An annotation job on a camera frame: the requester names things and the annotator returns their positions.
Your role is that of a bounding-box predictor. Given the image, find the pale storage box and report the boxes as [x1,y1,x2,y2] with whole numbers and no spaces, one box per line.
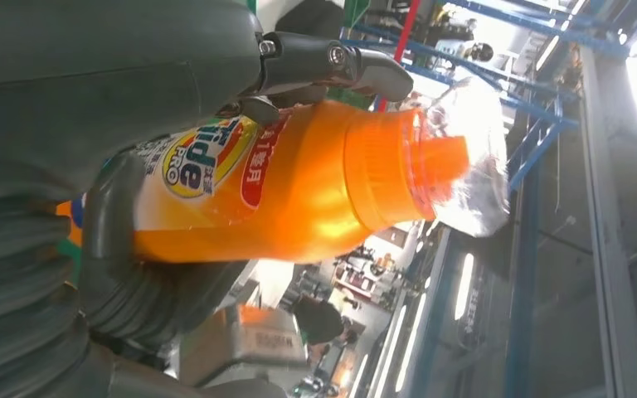
[177,304,309,386]

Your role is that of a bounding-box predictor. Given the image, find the blue steel rack frame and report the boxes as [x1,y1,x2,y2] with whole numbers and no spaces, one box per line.
[340,0,637,398]

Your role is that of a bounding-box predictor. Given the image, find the red steel post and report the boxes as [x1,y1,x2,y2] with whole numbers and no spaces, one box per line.
[376,0,421,114]

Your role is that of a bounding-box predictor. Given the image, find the person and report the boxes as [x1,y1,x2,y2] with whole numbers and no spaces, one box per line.
[294,296,359,347]

